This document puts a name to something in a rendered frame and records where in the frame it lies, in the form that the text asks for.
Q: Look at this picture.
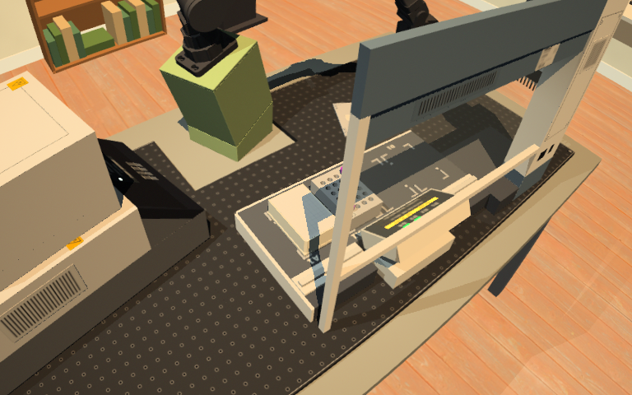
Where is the beige benchtop instrument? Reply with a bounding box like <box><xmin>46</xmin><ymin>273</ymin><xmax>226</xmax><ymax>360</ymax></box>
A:
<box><xmin>0</xmin><ymin>71</ymin><xmax>210</xmax><ymax>395</ymax></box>

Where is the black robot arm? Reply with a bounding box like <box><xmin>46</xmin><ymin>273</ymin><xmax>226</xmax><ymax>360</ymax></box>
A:
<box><xmin>175</xmin><ymin>0</ymin><xmax>439</xmax><ymax>77</ymax></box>

